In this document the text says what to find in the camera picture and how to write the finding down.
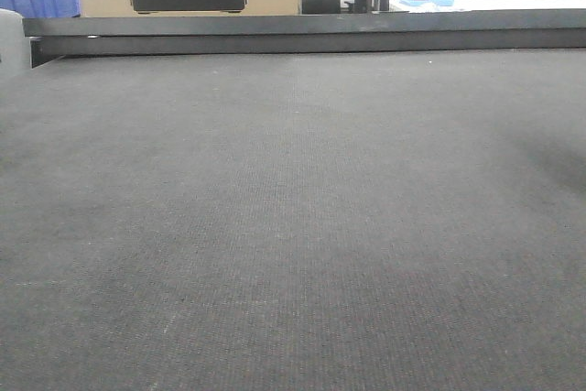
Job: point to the black conveyor belt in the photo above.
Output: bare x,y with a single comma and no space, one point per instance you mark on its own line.
398,221

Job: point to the grey conveyor end cover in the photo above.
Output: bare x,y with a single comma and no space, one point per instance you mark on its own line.
15,46

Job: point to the blue tray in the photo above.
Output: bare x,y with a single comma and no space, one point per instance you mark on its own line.
418,3

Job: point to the white table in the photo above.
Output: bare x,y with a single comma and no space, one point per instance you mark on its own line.
491,5

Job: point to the black conveyor side rail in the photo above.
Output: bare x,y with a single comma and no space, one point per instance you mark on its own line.
86,37

